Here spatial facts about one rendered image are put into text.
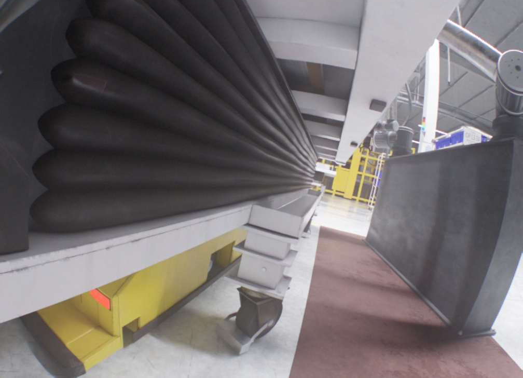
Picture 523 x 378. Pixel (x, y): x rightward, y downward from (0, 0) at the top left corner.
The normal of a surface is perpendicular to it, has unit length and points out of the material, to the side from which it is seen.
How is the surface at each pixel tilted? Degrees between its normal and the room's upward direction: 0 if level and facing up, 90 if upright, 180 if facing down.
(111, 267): 90
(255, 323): 90
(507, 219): 90
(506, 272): 90
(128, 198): 38
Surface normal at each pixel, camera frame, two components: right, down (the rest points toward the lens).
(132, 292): 0.94, 0.23
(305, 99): -0.27, 0.00
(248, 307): -0.36, -0.73
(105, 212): 0.89, -0.34
